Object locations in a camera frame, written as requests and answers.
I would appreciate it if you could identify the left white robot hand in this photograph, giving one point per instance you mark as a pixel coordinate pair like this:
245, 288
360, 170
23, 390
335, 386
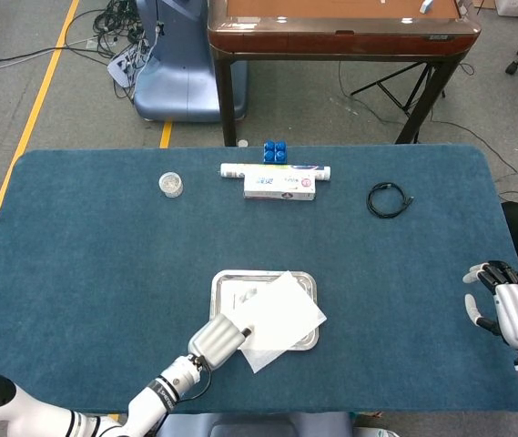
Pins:
215, 341

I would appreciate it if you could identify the white paper sheet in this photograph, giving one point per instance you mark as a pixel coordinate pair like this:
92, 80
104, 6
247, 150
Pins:
286, 314

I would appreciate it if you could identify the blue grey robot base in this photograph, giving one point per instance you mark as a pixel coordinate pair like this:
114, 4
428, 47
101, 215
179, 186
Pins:
176, 82

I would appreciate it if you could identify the shiny metal tray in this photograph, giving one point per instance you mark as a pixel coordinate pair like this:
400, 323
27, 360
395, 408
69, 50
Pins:
226, 291

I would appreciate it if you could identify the grey blue robot torso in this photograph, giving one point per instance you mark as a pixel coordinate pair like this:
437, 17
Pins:
254, 425

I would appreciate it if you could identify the blue felt table cloth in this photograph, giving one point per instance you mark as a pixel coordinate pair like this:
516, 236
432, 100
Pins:
104, 227

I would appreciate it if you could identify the clear round toothpick jar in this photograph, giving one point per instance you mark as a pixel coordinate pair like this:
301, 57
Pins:
171, 184

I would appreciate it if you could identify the white toothpaste box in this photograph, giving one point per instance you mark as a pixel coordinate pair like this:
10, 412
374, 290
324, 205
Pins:
277, 187

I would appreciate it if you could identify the white rolled bag tube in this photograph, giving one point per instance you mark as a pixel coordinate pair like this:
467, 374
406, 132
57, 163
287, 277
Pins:
233, 170

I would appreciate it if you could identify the blue bottle pack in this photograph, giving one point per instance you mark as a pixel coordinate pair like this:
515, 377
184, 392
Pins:
275, 152

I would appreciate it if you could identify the small white cap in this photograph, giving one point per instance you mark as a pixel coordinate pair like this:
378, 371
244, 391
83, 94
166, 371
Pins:
242, 143

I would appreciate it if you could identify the black tripod stand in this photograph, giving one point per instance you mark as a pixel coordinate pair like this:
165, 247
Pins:
386, 79

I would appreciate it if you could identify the grey power strip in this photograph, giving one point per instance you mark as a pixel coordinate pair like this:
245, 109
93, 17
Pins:
124, 66

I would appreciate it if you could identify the brown mahjong table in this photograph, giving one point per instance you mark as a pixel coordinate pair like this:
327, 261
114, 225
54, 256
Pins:
331, 43

